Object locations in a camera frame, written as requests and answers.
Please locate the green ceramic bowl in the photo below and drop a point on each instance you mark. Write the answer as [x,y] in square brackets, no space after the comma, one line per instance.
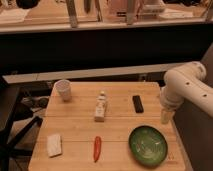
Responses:
[148,146]

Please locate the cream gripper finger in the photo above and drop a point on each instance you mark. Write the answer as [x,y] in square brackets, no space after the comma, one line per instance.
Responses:
[166,115]

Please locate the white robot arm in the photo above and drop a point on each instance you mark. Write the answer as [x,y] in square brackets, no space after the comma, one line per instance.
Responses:
[185,82]

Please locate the black rectangular remote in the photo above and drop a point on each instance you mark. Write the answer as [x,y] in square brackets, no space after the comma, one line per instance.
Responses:
[137,104]

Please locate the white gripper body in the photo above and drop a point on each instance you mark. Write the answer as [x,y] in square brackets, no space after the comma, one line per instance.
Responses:
[169,99]

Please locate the white squeeze bottle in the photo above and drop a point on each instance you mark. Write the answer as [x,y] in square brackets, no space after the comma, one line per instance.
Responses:
[100,108]

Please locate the black chair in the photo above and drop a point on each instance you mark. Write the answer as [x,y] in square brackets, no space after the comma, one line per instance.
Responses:
[9,97]

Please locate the red chili pepper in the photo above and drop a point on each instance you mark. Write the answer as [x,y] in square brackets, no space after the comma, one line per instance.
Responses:
[97,148]

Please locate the white paper cup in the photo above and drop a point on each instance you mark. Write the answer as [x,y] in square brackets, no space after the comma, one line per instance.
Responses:
[64,89]

